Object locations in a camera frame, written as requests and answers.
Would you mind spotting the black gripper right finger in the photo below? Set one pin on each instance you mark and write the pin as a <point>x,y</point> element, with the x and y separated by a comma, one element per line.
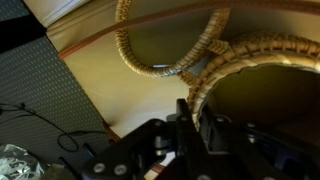
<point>231,144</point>

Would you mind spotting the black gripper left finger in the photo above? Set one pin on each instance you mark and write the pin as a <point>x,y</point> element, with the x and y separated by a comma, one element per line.
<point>192,158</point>

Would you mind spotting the tan leather sofa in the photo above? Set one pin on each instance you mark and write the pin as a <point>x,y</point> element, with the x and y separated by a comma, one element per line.
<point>283,97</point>

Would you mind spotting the crumpled clear plastic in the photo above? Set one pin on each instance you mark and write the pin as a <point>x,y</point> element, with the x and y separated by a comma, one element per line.
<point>17,163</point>

